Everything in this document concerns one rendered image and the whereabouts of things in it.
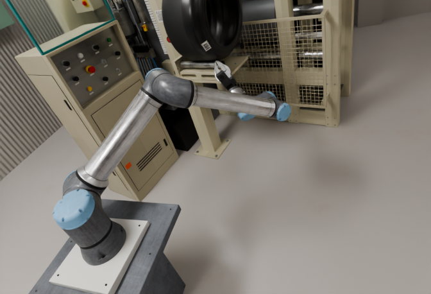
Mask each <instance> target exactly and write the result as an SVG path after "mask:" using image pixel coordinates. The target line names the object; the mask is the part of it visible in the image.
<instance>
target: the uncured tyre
mask: <svg viewBox="0 0 431 294"><path fill-rule="evenodd" d="M162 19H163V24H164V28H165V31H166V33H167V36H168V38H169V40H170V41H171V44H172V45H173V47H174V48H175V50H177V52H179V54H181V56H183V57H185V58H187V59H189V60H193V61H217V60H221V59H224V58H226V57H227V56H228V55H229V54H230V53H231V52H232V51H233V49H234V48H235V47H236V45H237V43H238V41H239V38H240V35H241V30H242V3H241V0H162ZM205 41H207V42H208V43H209V44H210V46H211V49H209V50H208V51H205V50H204V48H203V46H202V45H201V44H202V43H204V42H205Z"/></svg>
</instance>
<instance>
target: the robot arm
mask: <svg viewBox="0 0 431 294"><path fill-rule="evenodd" d="M217 65H219V67H220V68H221V71H220V70H219V68H218V66H217ZM214 72H215V78H216V79H217V81H218V82H221V84H222V85H223V87H224V88H225V89H227V90H228V91H222V90H218V89H212V88H208V87H202V86H198V85H195V84H194V82H193V81H191V80H186V79H183V78H179V77H177V76H173V75H172V74H171V73H170V72H169V71H167V70H165V69H162V68H155V69H152V70H150V71H149V72H148V73H147V75H146V77H145V83H144V84H143V86H142V87H141V88H140V91H139V92H138V94H137V95H136V96H135V97H134V99H133V101H132V102H131V103H130V105H129V106H128V108H127V109H126V110H125V111H124V113H123V114H122V116H121V117H120V118H119V120H118V122H116V124H115V125H114V127H113V128H112V129H111V131H110V133H109V134H108V135H107V137H106V138H105V140H104V141H103V142H102V143H101V145H100V146H99V148H98V149H97V150H96V152H95V153H94V154H93V156H92V157H91V159H90V160H89V161H88V163H87V165H85V166H80V167H79V168H78V169H77V170H75V171H73V172H71V173H70V174H69V175H68V176H67V177H66V179H65V181H64V183H63V188H62V190H63V195H62V200H59V201H58V202H57V204H56V205H55V207H54V209H53V218H54V220H55V221H56V223H57V225H58V226H59V227H60V228H62V229H63V231H64V232H65V233H66V234H67V235H68V236H69V237H70V238H71V239H72V240H73V241H74V242H75V243H76V244H77V245H78V246H79V247H80V250H81V255H82V258H83V260H84V261H85V262H86V263H87V264H89V265H91V266H98V265H101V264H104V263H106V262H108V261H109V260H111V259H112V258H113V257H115V256H116V255H117V254H118V252H119V251H120V250H121V248H122V247H123V245H124V242H125V240H126V231H125V229H124V228H123V226H122V225H120V224H118V223H116V222H114V221H112V220H111V219H110V218H109V217H108V216H107V214H106V213H105V211H104V210H103V208H102V203H101V195H102V193H103V191H104V190H105V189H106V188H107V186H108V185H109V181H108V177H109V176H110V175H111V173H112V172H113V170H114V169H115V168H116V166H117V165H118V163H120V161H121V159H122V158H123V157H124V156H125V154H126V153H127V151H128V150H129V149H130V147H131V146H132V144H133V143H134V142H135V140H136V139H137V137H138V136H139V135H140V133H141V132H142V131H143V129H144V128H145V127H146V125H147V124H148V123H149V121H150V120H151V118H152V117H153V116H154V115H155V113H156V112H157V110H158V109H159V108H160V106H161V105H163V103H166V104H169V105H172V106H175V107H180V108H190V107H191V106H196V107H205V108H213V109H218V110H226V111H231V112H236V113H237V115H238V116H239V117H240V119H241V120H242V121H247V120H250V119H252V118H254V117H255V116H256V115H258V116H266V117H271V118H275V119H277V120H278V121H285V120H286V119H287V118H288V117H289V116H290V114H291V107H290V105H288V104H287V103H284V102H282V101H280V100H278V99H276V97H275V95H274V94H273V93H272V92H270V91H267V92H263V93H262V94H258V95H256V96H249V95H245V91H243V90H242V88H240V87H239V86H235V83H237V82H236V80H235V78H234V77H233V75H232V72H231V70H230V68H229V67H228V66H226V65H224V64H223V63H221V62H219V61H215V64H214Z"/></svg>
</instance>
